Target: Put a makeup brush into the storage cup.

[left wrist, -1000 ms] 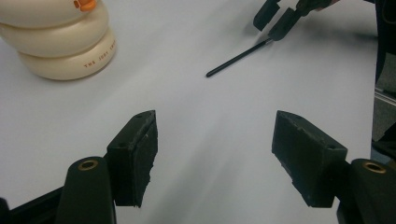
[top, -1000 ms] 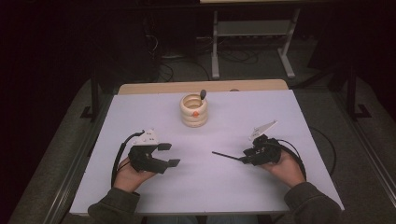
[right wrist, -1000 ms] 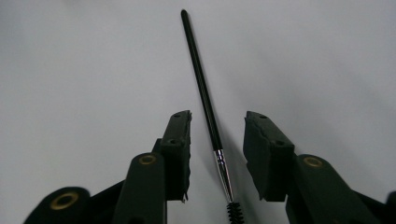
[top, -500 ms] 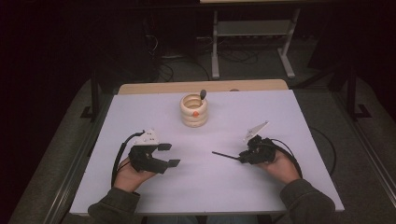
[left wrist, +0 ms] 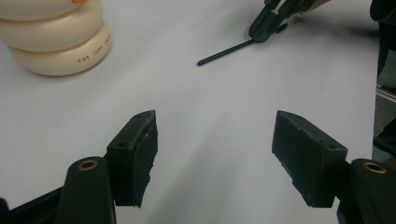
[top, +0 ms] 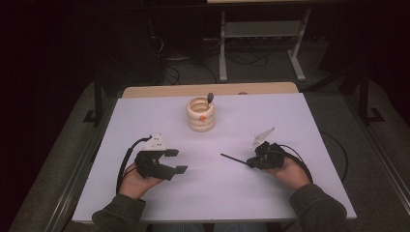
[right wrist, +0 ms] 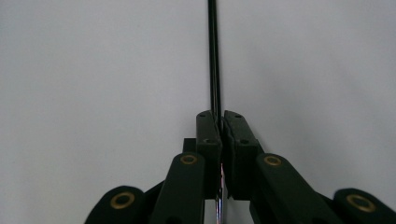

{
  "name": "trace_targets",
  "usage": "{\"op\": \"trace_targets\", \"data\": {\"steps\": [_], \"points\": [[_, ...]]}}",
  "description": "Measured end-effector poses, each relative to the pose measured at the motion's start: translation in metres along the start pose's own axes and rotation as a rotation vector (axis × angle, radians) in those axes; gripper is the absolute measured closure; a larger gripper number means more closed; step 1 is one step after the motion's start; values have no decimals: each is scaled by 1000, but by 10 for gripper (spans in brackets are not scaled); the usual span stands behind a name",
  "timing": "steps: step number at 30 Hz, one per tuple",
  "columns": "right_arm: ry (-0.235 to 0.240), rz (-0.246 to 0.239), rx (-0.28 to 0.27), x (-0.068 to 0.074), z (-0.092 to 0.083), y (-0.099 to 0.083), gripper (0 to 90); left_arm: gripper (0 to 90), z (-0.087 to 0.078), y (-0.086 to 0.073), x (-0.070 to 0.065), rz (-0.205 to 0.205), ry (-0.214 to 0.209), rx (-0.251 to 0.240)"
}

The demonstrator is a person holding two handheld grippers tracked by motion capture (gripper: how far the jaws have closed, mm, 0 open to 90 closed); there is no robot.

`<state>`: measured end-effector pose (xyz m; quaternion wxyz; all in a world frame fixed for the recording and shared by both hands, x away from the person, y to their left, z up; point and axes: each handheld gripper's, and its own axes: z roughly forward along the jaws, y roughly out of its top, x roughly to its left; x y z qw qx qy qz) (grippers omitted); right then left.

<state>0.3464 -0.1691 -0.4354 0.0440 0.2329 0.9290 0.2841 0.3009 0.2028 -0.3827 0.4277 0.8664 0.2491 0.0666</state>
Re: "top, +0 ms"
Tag thin black makeup brush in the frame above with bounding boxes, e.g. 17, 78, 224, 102
220, 153, 250, 166

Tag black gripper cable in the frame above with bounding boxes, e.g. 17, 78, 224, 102
278, 130, 350, 185
115, 134, 153, 194

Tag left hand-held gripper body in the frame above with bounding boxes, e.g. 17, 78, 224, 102
133, 132, 178, 182

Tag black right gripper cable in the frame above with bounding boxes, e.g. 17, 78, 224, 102
278, 130, 350, 185

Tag black metal stand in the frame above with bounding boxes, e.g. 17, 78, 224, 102
82, 73, 107, 127
357, 67, 386, 125

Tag cream ribbed brush holder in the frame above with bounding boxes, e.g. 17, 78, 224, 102
186, 96, 217, 132

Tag white metal desk frame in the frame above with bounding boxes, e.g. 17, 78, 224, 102
206, 0, 312, 83

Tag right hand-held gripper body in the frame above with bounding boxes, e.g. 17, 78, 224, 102
249, 127, 287, 170

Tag white board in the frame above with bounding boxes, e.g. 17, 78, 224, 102
71, 92, 357, 224

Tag black floor cables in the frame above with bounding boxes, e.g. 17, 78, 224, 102
148, 35, 269, 85

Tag wooden table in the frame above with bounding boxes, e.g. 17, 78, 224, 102
122, 81, 299, 99

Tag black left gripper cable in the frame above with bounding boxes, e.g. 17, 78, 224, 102
115, 134, 153, 194

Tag person's left hand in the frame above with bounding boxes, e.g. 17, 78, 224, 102
118, 162, 163, 201

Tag person's right hand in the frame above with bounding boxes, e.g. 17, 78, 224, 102
265, 156, 312, 191

